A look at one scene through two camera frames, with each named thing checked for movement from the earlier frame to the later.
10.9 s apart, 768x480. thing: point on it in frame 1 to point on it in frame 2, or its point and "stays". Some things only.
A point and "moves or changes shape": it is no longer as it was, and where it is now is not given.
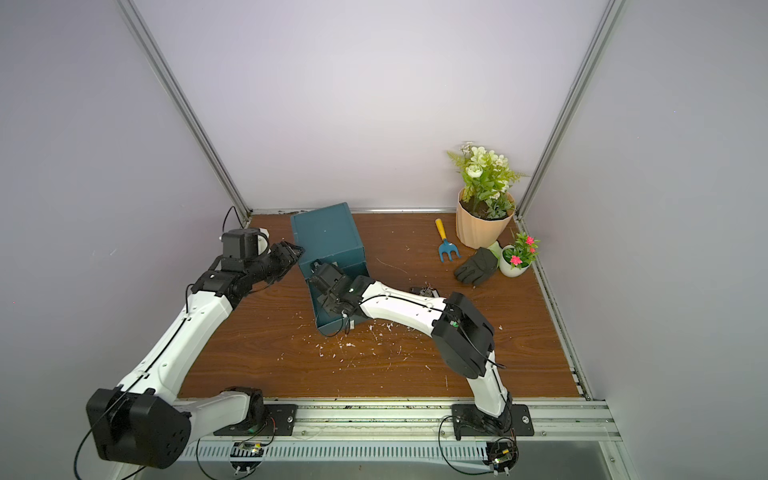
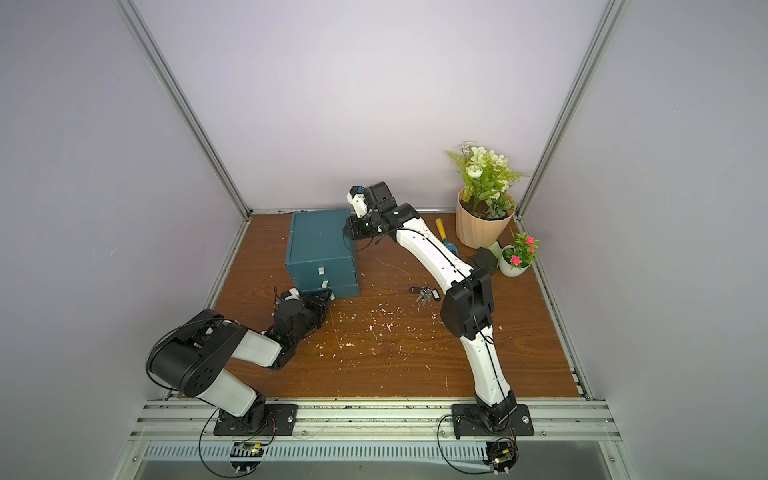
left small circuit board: [246, 457] stays
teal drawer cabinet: [329, 235] moves or changes shape
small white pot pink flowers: [515, 260] stays
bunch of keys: [426, 290] stays
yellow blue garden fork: [446, 247] stays
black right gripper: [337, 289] to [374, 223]
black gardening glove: [479, 266] stays
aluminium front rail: [555, 422] stays
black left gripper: [284, 256] to [317, 305]
